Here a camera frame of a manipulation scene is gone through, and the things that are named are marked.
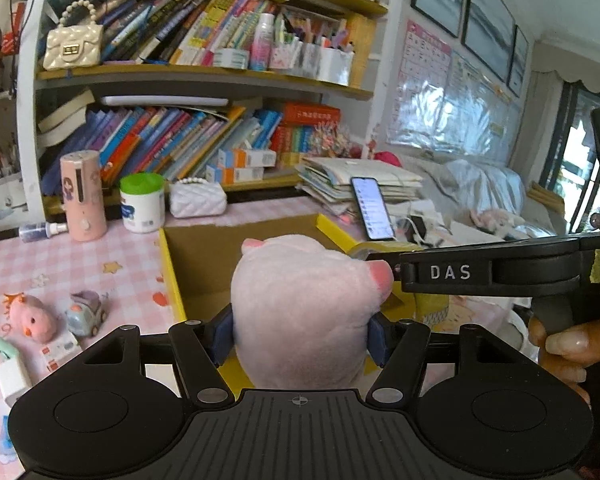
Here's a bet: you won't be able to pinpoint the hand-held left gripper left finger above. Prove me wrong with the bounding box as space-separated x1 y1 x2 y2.
80 305 237 407

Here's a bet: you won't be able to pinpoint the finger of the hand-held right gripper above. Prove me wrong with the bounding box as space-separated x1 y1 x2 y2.
364 247 421 281

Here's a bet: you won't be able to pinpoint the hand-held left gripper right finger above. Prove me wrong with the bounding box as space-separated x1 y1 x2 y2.
364 311 531 407

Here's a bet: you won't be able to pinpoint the large pink plush pig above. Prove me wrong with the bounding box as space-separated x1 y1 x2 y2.
229 237 395 391

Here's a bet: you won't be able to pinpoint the yellow cardboard box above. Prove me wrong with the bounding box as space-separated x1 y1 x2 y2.
158 212 453 396

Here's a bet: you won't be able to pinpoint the grey purple toy car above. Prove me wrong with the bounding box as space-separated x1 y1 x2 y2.
64 291 108 337

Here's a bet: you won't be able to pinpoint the small white red-label box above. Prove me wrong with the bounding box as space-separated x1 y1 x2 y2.
39 330 81 371

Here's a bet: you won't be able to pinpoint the small pink plush toy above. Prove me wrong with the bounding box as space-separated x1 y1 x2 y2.
2 292 58 343

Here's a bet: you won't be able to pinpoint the white charger block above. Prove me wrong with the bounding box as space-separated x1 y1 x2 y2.
0 355 33 407

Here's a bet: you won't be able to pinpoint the person's right hand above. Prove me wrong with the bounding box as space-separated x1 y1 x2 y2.
527 312 600 406

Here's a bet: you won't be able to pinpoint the black smartphone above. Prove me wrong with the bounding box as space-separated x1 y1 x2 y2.
350 176 397 242

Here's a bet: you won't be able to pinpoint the stack of papers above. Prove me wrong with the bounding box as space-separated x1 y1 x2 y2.
295 156 425 206

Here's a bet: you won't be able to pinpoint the grey white sofa cover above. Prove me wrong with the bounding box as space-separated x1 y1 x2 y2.
400 157 556 241

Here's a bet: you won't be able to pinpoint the window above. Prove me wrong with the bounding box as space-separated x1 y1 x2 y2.
537 77 600 233

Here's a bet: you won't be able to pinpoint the white quilted purse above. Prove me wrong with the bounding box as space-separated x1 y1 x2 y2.
169 176 228 219

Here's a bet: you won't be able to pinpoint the white canister green lid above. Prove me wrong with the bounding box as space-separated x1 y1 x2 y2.
119 172 167 235

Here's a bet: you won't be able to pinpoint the red boxed book set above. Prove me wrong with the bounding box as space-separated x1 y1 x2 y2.
272 101 342 153

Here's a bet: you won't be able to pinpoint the pink checkered tablecloth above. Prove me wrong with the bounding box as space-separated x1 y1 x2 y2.
0 195 481 466

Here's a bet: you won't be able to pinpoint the white orange medicine box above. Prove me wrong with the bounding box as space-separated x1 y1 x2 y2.
217 147 278 168
206 165 266 184

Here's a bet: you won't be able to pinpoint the pink cylinder humidifier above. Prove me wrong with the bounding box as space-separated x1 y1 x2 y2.
60 150 108 242

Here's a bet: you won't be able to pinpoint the row of colourful books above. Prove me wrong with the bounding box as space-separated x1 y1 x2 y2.
97 0 281 66
42 105 283 183

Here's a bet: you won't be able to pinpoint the blue spray bottle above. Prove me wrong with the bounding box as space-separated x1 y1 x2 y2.
19 221 70 243

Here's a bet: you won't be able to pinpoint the small black framed picture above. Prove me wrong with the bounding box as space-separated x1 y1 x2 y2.
507 25 530 98

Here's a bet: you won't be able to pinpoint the white folder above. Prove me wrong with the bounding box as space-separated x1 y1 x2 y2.
100 94 231 109

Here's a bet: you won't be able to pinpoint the pink white bottle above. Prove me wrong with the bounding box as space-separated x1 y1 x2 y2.
250 12 277 72

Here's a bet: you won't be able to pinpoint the thick cream book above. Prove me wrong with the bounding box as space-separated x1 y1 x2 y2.
37 89 97 128
39 112 88 148

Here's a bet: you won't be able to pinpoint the white cups with brushes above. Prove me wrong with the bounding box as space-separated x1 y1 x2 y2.
0 145 25 211

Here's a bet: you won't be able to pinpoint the wooden bookshelf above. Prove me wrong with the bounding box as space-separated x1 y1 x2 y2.
15 0 391 221

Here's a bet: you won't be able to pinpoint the plastic covered wall chart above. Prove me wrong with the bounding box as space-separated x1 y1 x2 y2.
385 50 526 161

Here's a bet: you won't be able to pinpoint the pink wall poster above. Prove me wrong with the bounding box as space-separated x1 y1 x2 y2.
397 20 453 133

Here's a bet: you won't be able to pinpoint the cream quilted pearl-handle purse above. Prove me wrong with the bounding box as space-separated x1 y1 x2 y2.
42 1 104 71

